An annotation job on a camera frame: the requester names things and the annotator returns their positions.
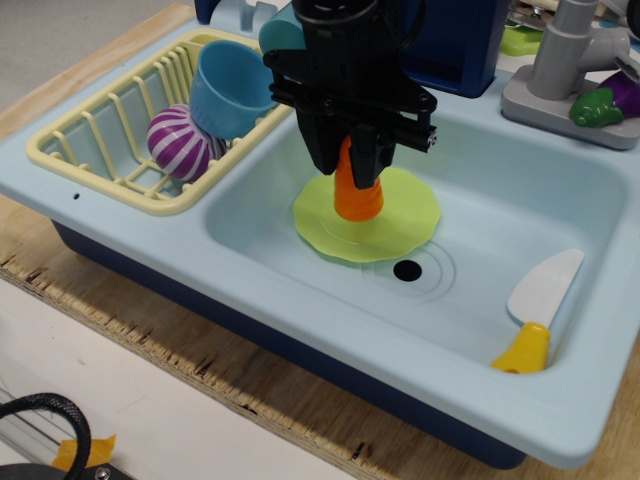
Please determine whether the yellow tape piece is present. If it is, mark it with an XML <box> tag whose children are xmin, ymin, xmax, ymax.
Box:
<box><xmin>51</xmin><ymin>435</ymin><xmax>117</xmax><ymax>472</ymax></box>

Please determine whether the light green plastic plate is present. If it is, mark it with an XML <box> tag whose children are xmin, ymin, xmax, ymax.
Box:
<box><xmin>293</xmin><ymin>168</ymin><xmax>440</xmax><ymax>263</ymax></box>

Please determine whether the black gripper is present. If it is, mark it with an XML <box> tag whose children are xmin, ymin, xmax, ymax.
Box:
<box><xmin>264</xmin><ymin>1</ymin><xmax>437</xmax><ymax>189</ymax></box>

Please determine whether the purple white striped ball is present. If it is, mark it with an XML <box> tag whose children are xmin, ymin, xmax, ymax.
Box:
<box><xmin>146</xmin><ymin>103</ymin><xmax>227</xmax><ymax>182</ymax></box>

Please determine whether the orange toy carrot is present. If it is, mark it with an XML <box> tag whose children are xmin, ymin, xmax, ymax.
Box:
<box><xmin>334</xmin><ymin>136</ymin><xmax>384</xmax><ymax>222</ymax></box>

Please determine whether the teal plastic cup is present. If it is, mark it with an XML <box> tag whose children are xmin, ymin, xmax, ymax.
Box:
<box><xmin>258</xmin><ymin>9</ymin><xmax>306</xmax><ymax>53</ymax></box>

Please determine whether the blue plastic cup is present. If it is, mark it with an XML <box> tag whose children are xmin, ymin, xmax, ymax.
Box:
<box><xmin>189</xmin><ymin>40</ymin><xmax>275</xmax><ymax>140</ymax></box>

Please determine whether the black braided cable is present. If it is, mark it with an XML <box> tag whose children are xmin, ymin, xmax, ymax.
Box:
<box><xmin>0</xmin><ymin>392</ymin><xmax>93</xmax><ymax>480</ymax></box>

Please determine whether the lime green toy dish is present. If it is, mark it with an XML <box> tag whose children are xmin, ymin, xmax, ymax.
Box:
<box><xmin>500</xmin><ymin>26</ymin><xmax>543</xmax><ymax>57</ymax></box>

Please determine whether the purple green toy eggplant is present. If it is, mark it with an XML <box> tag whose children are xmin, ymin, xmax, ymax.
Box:
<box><xmin>569</xmin><ymin>71</ymin><xmax>639</xmax><ymax>128</ymax></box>

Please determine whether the wooden board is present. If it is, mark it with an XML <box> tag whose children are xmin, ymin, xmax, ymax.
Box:
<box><xmin>1</xmin><ymin>1</ymin><xmax>639</xmax><ymax>479</ymax></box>

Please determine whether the cream yellow dish rack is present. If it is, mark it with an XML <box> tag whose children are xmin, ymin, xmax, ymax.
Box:
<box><xmin>26</xmin><ymin>28</ymin><xmax>292</xmax><ymax>216</ymax></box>

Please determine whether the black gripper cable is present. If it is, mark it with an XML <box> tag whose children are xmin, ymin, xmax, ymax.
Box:
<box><xmin>399</xmin><ymin>0</ymin><xmax>427</xmax><ymax>51</ymax></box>

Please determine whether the dark blue plastic box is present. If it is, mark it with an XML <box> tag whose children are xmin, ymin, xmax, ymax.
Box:
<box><xmin>194</xmin><ymin>1</ymin><xmax>510</xmax><ymax>98</ymax></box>

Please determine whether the grey toy faucet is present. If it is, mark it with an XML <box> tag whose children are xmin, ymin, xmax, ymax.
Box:
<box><xmin>501</xmin><ymin>1</ymin><xmax>639</xmax><ymax>150</ymax></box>

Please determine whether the white yellow toy knife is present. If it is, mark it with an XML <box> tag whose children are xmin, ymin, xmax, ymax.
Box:
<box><xmin>491</xmin><ymin>248</ymin><xmax>584</xmax><ymax>374</ymax></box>

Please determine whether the light blue toy sink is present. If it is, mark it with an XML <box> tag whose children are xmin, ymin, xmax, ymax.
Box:
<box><xmin>1</xmin><ymin>21</ymin><xmax>639</xmax><ymax>468</ymax></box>

